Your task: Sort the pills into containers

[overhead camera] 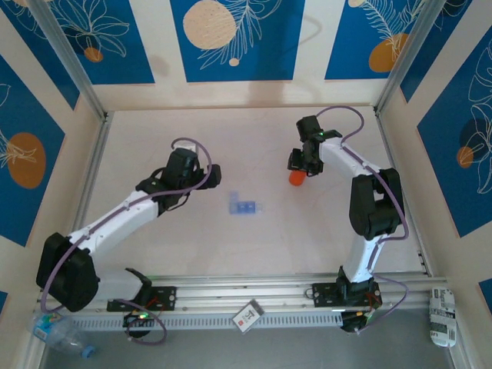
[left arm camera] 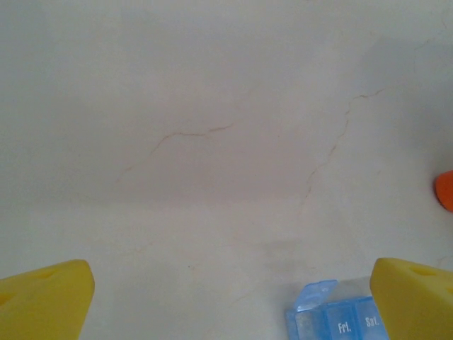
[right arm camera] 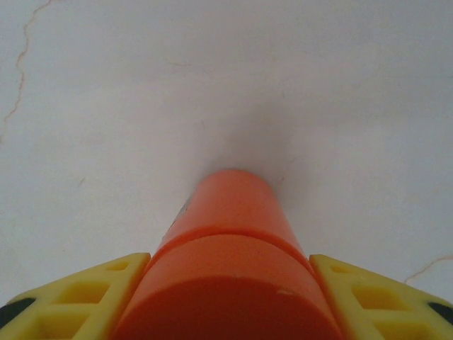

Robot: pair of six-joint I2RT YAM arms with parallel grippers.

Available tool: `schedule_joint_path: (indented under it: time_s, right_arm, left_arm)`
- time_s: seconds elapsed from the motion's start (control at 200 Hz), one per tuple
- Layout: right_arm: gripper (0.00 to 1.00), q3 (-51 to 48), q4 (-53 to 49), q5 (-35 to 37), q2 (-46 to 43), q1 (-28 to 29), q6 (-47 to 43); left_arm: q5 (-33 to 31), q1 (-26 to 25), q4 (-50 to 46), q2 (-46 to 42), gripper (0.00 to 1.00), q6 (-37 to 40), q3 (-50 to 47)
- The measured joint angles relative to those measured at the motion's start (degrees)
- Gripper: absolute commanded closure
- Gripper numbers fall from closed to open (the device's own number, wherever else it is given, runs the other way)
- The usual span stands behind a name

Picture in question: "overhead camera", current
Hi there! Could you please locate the blue translucent pill organizer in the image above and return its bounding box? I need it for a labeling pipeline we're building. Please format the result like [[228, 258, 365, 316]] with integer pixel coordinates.
[[228, 191, 265, 215]]

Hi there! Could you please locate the white and red card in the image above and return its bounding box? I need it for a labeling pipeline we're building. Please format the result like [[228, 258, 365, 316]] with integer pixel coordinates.
[[232, 298, 265, 334]]

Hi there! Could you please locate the newspaper wrapped package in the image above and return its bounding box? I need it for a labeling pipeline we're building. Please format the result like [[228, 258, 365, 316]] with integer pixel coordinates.
[[428, 286, 458, 349]]

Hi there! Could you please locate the clear plastic water bottle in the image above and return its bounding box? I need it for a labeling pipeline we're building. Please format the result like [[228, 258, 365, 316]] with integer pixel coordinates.
[[26, 311, 96, 361]]

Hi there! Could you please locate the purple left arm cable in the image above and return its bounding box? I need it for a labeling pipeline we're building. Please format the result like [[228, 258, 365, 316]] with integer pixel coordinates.
[[41, 138, 212, 344]]

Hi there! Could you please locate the aluminium side rail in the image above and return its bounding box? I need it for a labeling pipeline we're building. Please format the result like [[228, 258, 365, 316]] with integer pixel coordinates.
[[374, 109, 434, 278], [57, 111, 113, 285]]

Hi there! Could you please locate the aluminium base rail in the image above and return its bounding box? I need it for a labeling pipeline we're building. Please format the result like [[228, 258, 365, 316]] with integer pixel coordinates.
[[36, 271, 449, 320]]

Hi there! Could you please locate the aluminium frame post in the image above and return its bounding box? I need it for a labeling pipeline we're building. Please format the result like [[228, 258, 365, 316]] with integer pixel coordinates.
[[28, 0, 108, 121], [374, 0, 451, 115]]

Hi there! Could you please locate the grey slotted cable duct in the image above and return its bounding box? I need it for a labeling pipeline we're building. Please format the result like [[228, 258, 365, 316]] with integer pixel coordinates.
[[65, 311, 345, 332]]

